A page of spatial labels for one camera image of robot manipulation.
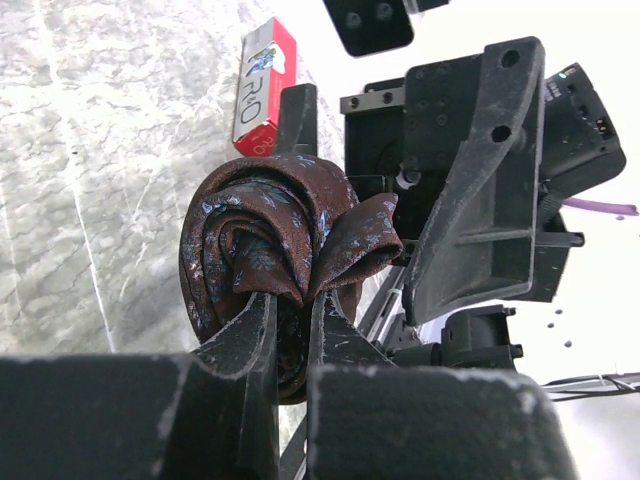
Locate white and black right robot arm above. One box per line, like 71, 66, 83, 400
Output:
300, 37, 626, 369

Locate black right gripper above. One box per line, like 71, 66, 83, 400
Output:
276, 37, 626, 325

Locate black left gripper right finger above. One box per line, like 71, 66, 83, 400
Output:
306, 291, 575, 479

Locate red rectangular box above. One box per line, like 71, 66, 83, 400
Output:
232, 17, 297, 157

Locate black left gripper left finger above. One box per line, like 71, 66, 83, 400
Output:
1, 293, 279, 479

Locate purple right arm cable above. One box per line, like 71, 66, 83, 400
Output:
562, 196, 640, 217

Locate brown floral necktie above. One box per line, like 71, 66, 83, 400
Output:
179, 153, 403, 405

